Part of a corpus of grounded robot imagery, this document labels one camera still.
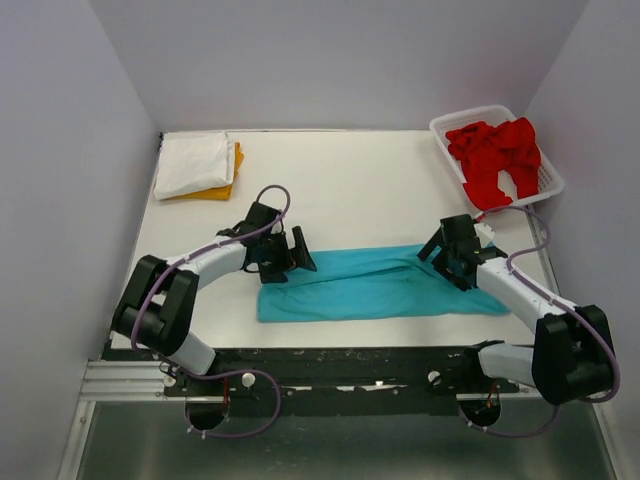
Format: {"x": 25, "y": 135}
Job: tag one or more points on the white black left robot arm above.
{"x": 156, "y": 307}

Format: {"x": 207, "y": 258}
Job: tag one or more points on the white plastic basket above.
{"x": 550, "y": 183}

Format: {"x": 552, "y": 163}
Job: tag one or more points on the folded white t shirt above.
{"x": 191, "y": 162}

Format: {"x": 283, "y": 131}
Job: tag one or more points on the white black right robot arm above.
{"x": 572, "y": 355}

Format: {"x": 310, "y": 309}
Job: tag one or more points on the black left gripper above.
{"x": 297, "y": 257}

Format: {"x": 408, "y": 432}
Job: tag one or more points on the red t shirt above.
{"x": 484, "y": 151}

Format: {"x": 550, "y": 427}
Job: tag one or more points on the aluminium frame rail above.
{"x": 125, "y": 428}

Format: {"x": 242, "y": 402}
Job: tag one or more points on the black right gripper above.
{"x": 439, "y": 264}

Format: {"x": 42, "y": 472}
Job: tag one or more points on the teal t shirt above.
{"x": 368, "y": 284}

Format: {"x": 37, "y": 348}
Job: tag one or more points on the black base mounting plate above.
{"x": 328, "y": 382}

